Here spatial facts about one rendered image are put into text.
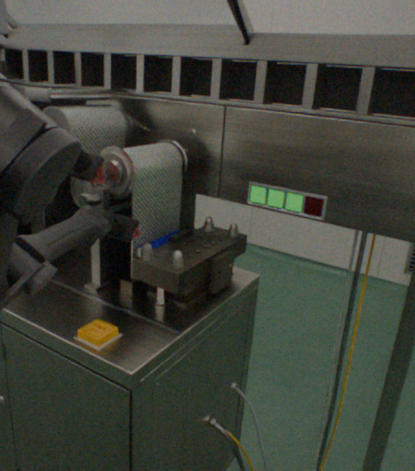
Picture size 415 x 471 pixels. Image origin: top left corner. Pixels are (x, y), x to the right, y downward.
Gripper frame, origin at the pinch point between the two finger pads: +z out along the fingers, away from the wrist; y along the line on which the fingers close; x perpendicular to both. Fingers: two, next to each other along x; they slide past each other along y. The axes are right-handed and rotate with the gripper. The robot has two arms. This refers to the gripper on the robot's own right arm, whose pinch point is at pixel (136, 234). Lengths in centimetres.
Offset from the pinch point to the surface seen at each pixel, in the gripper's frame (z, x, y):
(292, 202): 20.1, 24.0, 35.2
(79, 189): -7.0, 7.1, -20.3
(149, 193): -1.1, 12.4, 0.3
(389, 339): 209, -6, 63
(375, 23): 187, 205, -3
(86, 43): 2, 61, -51
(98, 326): -14.7, -25.2, 9.4
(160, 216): 8.2, 7.8, 0.3
